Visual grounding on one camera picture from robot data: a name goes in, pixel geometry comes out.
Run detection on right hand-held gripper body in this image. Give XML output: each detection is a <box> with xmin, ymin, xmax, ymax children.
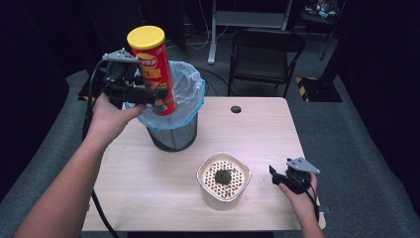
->
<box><xmin>276</xmin><ymin>157</ymin><xmax>321</xmax><ymax>195</ymax></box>

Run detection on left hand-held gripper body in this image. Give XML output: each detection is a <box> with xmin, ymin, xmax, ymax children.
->
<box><xmin>101</xmin><ymin>48</ymin><xmax>157</xmax><ymax>109</ymax></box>

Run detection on red chip can yellow lid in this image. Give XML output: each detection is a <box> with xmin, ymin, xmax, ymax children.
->
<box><xmin>126</xmin><ymin>25</ymin><xmax>178</xmax><ymax>117</ymax></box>

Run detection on blue plastic bin bag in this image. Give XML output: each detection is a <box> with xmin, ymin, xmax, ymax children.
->
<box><xmin>124</xmin><ymin>59</ymin><xmax>206</xmax><ymax>131</ymax></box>

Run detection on black mesh trash bin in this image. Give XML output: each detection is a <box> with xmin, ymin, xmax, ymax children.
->
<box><xmin>146</xmin><ymin>112</ymin><xmax>199</xmax><ymax>153</ymax></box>

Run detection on brown wet tea leaves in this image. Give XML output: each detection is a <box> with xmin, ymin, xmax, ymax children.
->
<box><xmin>214</xmin><ymin>169</ymin><xmax>233</xmax><ymax>186</ymax></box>

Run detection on beige container with perforated strainer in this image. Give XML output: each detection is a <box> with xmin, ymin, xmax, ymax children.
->
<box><xmin>196</xmin><ymin>151</ymin><xmax>253</xmax><ymax>212</ymax></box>

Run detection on person's right hand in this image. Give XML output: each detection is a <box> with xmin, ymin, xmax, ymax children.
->
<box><xmin>277</xmin><ymin>173</ymin><xmax>320</xmax><ymax>222</ymax></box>

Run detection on person's left hand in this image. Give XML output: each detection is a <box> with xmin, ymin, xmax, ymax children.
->
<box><xmin>87</xmin><ymin>92</ymin><xmax>149</xmax><ymax>144</ymax></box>

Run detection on black folding chair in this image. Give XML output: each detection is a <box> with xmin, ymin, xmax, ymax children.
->
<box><xmin>227</xmin><ymin>28</ymin><xmax>306</xmax><ymax>99</ymax></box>

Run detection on cluttered dark table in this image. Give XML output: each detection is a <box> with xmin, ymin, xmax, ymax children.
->
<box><xmin>301</xmin><ymin>0</ymin><xmax>343</xmax><ymax>21</ymax></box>

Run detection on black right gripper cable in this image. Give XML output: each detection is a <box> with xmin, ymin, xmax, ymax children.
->
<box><xmin>290</xmin><ymin>172</ymin><xmax>322</xmax><ymax>223</ymax></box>

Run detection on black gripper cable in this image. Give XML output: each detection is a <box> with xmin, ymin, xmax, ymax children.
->
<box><xmin>81</xmin><ymin>59</ymin><xmax>121</xmax><ymax>238</ymax></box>
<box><xmin>290</xmin><ymin>172</ymin><xmax>322</xmax><ymax>223</ymax></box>

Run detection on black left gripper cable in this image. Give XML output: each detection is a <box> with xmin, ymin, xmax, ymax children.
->
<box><xmin>81</xmin><ymin>59</ymin><xmax>121</xmax><ymax>238</ymax></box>

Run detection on black floor cable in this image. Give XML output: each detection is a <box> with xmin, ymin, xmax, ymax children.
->
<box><xmin>194</xmin><ymin>66</ymin><xmax>234</xmax><ymax>97</ymax></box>

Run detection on white floor cables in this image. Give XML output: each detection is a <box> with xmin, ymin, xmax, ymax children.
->
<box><xmin>164</xmin><ymin>0</ymin><xmax>230</xmax><ymax>52</ymax></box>

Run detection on white desk frame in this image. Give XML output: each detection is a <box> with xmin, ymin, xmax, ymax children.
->
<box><xmin>207</xmin><ymin>0</ymin><xmax>294</xmax><ymax>65</ymax></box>

